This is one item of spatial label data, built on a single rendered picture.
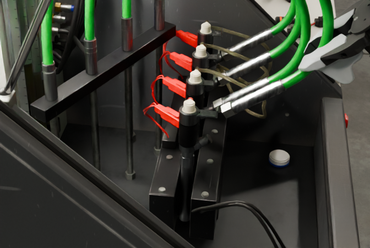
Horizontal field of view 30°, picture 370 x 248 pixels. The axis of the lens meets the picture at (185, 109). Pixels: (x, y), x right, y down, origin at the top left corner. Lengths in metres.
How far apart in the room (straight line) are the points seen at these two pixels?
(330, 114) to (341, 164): 0.15
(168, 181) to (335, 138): 0.33
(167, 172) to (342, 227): 0.27
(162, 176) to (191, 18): 0.33
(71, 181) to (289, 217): 0.66
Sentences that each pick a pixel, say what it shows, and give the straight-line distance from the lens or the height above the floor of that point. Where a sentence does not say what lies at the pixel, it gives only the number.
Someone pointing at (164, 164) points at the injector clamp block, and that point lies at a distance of 1.07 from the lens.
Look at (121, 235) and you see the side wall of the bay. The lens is 0.66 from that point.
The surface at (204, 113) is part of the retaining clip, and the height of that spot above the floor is 1.10.
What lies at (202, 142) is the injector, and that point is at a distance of 1.00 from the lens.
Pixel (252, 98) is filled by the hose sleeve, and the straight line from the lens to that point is 0.95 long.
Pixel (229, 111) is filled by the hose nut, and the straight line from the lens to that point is 0.96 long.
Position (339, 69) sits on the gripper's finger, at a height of 1.21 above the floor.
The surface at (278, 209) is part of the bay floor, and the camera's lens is 1.24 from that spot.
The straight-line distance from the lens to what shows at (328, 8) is 0.89.
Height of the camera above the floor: 1.65
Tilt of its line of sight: 34 degrees down
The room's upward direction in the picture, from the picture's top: 2 degrees clockwise
